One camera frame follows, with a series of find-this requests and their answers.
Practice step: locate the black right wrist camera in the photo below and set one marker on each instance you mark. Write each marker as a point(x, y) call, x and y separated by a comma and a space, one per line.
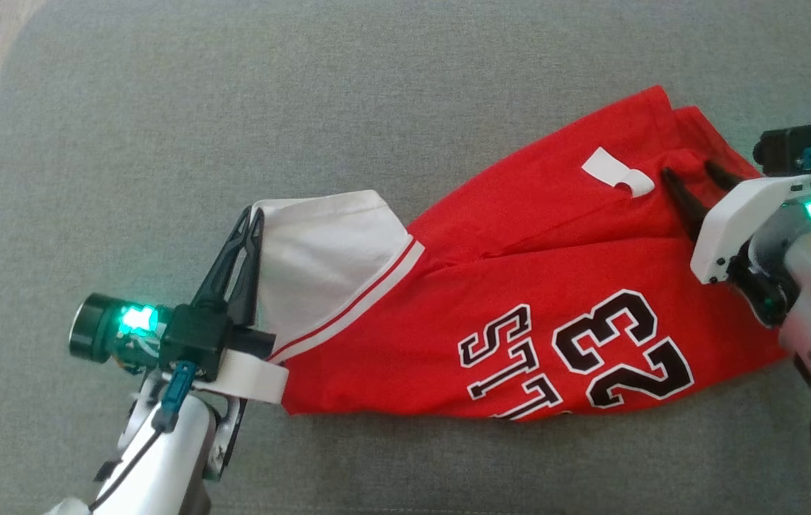
point(788, 146)

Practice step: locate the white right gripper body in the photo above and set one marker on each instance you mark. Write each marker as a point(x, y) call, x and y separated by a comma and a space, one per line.
point(734, 222)

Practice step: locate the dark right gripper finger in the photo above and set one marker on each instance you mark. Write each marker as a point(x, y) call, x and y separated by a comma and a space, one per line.
point(724, 177)
point(684, 204)

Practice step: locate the large grey sofa seat cushion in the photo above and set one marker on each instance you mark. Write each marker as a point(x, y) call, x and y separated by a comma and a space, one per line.
point(305, 107)

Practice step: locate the red basketball jersey white sleeves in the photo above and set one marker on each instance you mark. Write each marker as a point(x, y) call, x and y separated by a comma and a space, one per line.
point(520, 250)

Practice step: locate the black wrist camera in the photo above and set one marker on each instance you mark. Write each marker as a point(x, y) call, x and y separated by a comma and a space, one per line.
point(788, 146)
point(194, 340)

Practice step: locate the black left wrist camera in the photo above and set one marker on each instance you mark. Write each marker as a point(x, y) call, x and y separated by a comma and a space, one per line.
point(194, 340)

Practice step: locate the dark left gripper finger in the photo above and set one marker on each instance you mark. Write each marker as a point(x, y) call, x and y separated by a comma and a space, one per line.
point(247, 279)
point(223, 265)

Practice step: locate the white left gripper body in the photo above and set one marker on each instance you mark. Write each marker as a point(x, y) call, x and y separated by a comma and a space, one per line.
point(255, 379)

